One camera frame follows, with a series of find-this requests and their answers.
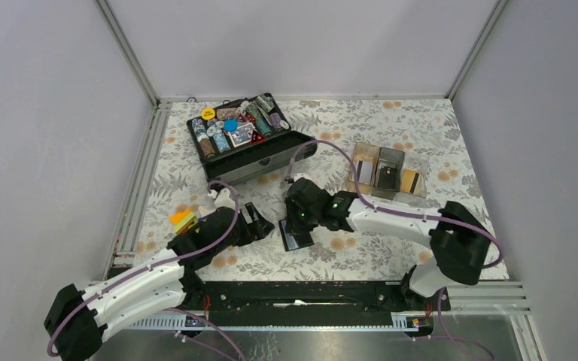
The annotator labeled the black card holder wallet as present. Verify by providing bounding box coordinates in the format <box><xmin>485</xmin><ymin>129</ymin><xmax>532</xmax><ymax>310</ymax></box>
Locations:
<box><xmin>278</xmin><ymin>219</ymin><xmax>314</xmax><ymax>252</ymax></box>

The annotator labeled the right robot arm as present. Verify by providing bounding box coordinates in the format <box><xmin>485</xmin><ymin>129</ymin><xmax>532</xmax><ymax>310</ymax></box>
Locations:
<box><xmin>285</xmin><ymin>177</ymin><xmax>491</xmax><ymax>310</ymax></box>

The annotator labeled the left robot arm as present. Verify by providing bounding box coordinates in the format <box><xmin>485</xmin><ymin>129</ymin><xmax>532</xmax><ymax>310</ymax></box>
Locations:
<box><xmin>44</xmin><ymin>187</ymin><xmax>275</xmax><ymax>360</ymax></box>

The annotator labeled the white striped card in box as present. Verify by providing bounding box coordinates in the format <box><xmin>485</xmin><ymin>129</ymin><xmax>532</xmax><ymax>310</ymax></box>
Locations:
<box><xmin>355</xmin><ymin>160</ymin><xmax>374</xmax><ymax>185</ymax></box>

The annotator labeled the smoky grey transparent card box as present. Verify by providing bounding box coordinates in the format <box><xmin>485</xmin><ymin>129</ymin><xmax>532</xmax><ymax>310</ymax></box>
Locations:
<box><xmin>370</xmin><ymin>147</ymin><xmax>405</xmax><ymax>200</ymax></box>

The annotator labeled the blue playing card deck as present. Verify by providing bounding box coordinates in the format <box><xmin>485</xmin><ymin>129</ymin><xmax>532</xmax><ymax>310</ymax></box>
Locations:
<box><xmin>228</xmin><ymin>123</ymin><xmax>255</xmax><ymax>148</ymax></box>

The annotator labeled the gold striped card in box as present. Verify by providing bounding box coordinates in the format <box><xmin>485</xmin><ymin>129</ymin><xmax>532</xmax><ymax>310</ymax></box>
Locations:
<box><xmin>400</xmin><ymin>169</ymin><xmax>423</xmax><ymax>195</ymax></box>

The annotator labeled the clear transparent card box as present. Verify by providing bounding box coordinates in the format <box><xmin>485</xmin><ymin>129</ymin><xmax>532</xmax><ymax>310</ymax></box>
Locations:
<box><xmin>400</xmin><ymin>153</ymin><xmax>430</xmax><ymax>198</ymax></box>

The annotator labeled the red triangular dealer button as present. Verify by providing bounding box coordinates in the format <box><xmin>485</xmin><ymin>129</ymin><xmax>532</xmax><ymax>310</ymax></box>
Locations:
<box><xmin>250</xmin><ymin>130</ymin><xmax>267</xmax><ymax>145</ymax></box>

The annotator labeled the black poker chip case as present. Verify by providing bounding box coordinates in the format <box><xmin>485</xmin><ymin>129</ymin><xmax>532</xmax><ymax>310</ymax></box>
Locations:
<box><xmin>187</xmin><ymin>93</ymin><xmax>317</xmax><ymax>185</ymax></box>

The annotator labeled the blue poker chip stack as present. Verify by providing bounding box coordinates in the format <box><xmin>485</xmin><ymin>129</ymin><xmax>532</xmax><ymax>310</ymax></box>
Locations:
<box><xmin>212</xmin><ymin>131</ymin><xmax>231</xmax><ymax>153</ymax></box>

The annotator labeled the brown poker chip stack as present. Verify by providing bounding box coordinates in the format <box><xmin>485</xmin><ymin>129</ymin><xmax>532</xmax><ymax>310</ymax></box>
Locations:
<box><xmin>199</xmin><ymin>138</ymin><xmax>216</xmax><ymax>159</ymax></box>

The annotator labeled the blue round dealer chip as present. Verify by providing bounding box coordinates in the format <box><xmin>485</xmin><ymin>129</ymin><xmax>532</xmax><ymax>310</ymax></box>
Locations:
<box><xmin>223</xmin><ymin>118</ymin><xmax>239</xmax><ymax>132</ymax></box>

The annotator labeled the yellow round chip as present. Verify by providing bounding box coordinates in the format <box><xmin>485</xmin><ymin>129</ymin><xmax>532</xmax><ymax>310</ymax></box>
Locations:
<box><xmin>201</xmin><ymin>108</ymin><xmax>216</xmax><ymax>121</ymax></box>

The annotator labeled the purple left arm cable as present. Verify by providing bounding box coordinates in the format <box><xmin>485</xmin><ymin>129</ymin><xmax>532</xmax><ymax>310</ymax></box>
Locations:
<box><xmin>46</xmin><ymin>180</ymin><xmax>241</xmax><ymax>358</ymax></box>

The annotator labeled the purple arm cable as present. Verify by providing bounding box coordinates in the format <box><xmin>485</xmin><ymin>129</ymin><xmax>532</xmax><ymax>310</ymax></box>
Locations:
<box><xmin>46</xmin><ymin>180</ymin><xmax>241</xmax><ymax>358</ymax></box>
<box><xmin>284</xmin><ymin>139</ymin><xmax>504</xmax><ymax>270</ymax></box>

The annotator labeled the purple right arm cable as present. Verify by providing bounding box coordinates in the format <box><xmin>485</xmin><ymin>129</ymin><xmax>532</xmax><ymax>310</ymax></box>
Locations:
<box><xmin>284</xmin><ymin>139</ymin><xmax>504</xmax><ymax>270</ymax></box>

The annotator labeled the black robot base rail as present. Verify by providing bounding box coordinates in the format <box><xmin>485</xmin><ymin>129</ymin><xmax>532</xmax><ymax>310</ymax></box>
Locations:
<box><xmin>174</xmin><ymin>281</ymin><xmax>451</xmax><ymax>312</ymax></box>

